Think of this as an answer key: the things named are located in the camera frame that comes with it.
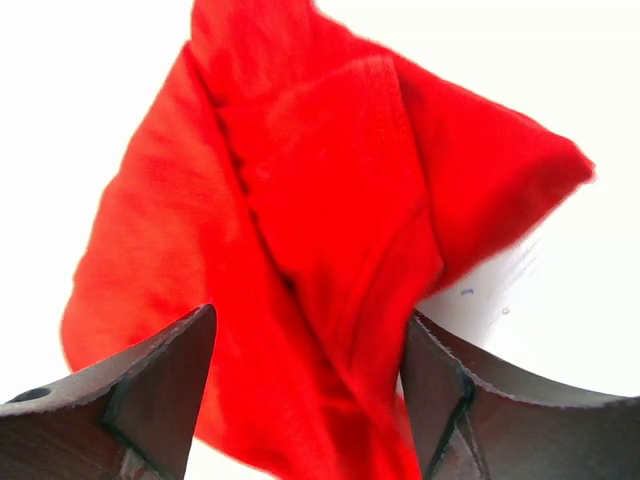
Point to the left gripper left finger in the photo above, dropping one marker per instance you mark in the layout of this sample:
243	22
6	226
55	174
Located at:
130	416

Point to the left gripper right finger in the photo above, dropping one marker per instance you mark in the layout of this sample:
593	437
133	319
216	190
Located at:
475	416

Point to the bright red t shirt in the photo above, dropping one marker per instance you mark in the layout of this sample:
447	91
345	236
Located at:
313	186

